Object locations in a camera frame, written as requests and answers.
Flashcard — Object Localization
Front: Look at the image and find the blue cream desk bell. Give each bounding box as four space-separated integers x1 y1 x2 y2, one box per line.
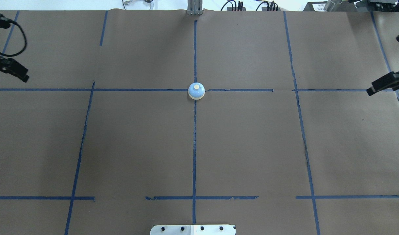
188 82 205 100

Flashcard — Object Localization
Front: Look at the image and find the orange black power strip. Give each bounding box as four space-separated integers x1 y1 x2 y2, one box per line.
220 0 281 11

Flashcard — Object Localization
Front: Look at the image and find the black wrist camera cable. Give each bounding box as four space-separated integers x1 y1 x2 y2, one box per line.
0 18 27 57

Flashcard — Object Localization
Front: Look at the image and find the aluminium frame post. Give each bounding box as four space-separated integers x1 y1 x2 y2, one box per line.
187 0 204 15

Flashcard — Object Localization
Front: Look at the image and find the white camera mast pedestal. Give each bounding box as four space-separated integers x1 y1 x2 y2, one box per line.
150 224 237 235

